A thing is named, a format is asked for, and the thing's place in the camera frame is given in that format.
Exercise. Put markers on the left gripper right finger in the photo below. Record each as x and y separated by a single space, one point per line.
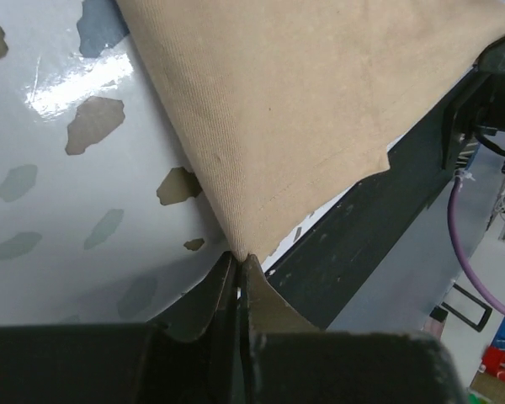
286 359

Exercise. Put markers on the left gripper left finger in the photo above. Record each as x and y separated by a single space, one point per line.
183 355

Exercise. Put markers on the beige t shirt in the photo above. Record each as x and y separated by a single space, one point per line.
282 105

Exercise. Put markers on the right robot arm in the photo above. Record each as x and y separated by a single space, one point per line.
492 92

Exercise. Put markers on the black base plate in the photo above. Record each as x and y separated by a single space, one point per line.
380 258

